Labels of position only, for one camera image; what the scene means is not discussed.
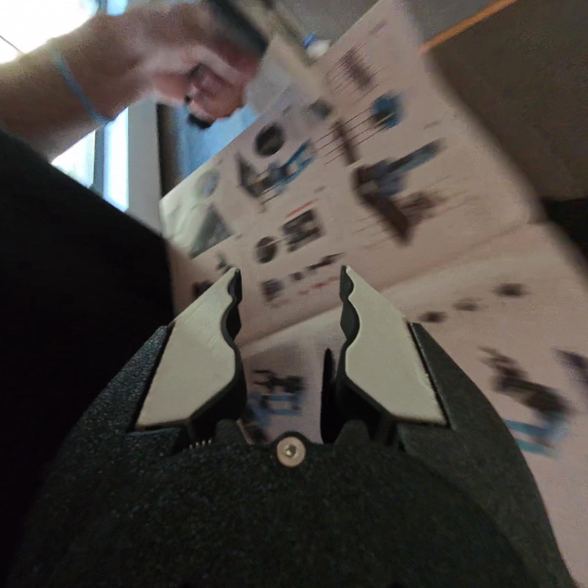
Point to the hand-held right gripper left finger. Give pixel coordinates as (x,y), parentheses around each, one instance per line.
(183,376)

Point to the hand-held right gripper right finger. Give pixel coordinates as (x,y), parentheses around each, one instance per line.
(390,372)

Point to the white instruction booklet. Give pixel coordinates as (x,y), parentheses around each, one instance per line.
(413,257)

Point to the person's left hand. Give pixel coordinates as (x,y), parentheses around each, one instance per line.
(151,50)

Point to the person's dark clothing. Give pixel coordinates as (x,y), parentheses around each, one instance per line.
(69,321)

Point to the blue wristband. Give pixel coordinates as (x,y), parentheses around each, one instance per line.
(73,87)

